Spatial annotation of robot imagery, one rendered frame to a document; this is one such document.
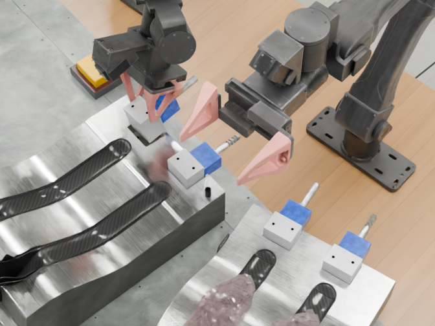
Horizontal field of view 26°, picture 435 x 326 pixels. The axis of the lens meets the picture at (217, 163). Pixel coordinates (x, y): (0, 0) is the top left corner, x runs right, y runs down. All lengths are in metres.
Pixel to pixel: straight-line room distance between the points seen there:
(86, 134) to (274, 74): 0.54
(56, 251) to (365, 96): 0.55
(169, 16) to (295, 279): 0.45
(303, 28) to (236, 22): 0.69
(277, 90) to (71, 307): 0.49
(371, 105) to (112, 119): 0.43
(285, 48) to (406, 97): 0.65
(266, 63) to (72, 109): 0.67
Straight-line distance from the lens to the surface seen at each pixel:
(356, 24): 1.28
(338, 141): 1.68
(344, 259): 1.47
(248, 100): 1.19
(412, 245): 1.60
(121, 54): 1.42
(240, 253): 1.50
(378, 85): 1.53
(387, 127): 1.57
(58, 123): 1.72
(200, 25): 1.85
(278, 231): 1.49
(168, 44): 1.37
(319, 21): 1.19
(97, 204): 1.52
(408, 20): 1.48
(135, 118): 1.53
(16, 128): 1.73
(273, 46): 1.15
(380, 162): 1.67
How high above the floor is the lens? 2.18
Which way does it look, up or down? 56 degrees down
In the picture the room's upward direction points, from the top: straight up
